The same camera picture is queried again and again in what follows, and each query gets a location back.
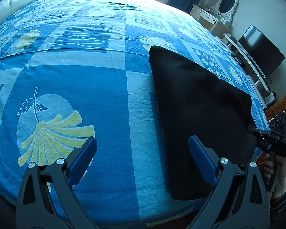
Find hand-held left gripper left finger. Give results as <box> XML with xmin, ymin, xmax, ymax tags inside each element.
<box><xmin>15</xmin><ymin>136</ymin><xmax>100</xmax><ymax>229</ymax></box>

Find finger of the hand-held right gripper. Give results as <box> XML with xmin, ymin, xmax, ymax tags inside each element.
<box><xmin>257</xmin><ymin>137</ymin><xmax>272</xmax><ymax>150</ymax></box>
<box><xmin>247</xmin><ymin>125</ymin><xmax>270</xmax><ymax>137</ymax></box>

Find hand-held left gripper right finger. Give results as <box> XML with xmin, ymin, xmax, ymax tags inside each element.
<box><xmin>188</xmin><ymin>135</ymin><xmax>270</xmax><ymax>229</ymax></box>

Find black studded pants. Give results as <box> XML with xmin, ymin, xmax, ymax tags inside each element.
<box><xmin>149</xmin><ymin>45</ymin><xmax>258</xmax><ymax>201</ymax></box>

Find person's right forearm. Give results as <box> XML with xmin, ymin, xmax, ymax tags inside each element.
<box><xmin>269</xmin><ymin>189</ymin><xmax>286</xmax><ymax>222</ymax></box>

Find person's right hand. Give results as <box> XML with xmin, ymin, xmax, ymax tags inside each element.
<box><xmin>263</xmin><ymin>153</ymin><xmax>286</xmax><ymax>197</ymax></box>

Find brown wooden cabinet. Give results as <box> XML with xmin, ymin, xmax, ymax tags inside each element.
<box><xmin>264</xmin><ymin>85</ymin><xmax>286</xmax><ymax>148</ymax></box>

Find white television stand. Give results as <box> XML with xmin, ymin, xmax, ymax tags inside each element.
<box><xmin>222</xmin><ymin>33</ymin><xmax>277</xmax><ymax>108</ymax></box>

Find blue patterned bedsheet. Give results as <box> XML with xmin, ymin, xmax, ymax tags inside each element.
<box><xmin>0</xmin><ymin>0</ymin><xmax>270</xmax><ymax>221</ymax></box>

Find black flat television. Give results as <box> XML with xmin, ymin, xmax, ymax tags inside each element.
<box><xmin>238</xmin><ymin>24</ymin><xmax>286</xmax><ymax>79</ymax></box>

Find white dressing table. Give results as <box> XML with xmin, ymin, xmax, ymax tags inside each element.
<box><xmin>189</xmin><ymin>3</ymin><xmax>231</xmax><ymax>37</ymax></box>

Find white oval vanity mirror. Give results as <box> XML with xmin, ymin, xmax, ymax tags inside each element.
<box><xmin>211</xmin><ymin>0</ymin><xmax>239</xmax><ymax>25</ymax></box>

